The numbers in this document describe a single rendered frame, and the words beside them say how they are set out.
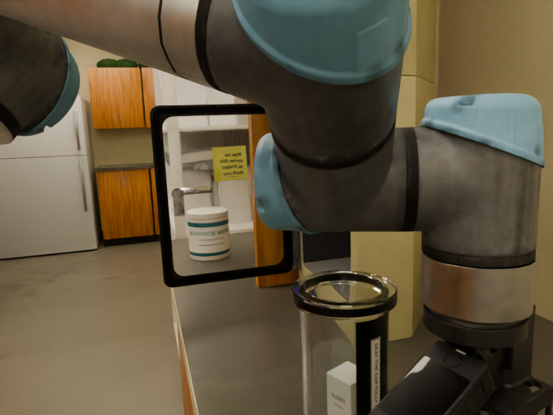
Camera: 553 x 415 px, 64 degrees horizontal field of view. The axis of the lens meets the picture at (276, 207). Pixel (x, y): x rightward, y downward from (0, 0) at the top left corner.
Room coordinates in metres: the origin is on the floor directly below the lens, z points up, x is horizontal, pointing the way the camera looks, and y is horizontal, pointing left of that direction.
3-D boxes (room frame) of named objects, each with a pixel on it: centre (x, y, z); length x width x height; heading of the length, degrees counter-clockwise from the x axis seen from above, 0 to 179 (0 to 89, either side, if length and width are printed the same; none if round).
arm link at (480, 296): (0.31, -0.14, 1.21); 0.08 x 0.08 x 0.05
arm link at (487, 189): (0.31, -0.14, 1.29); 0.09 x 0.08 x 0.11; 80
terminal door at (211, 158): (0.99, 0.11, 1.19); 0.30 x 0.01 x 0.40; 106
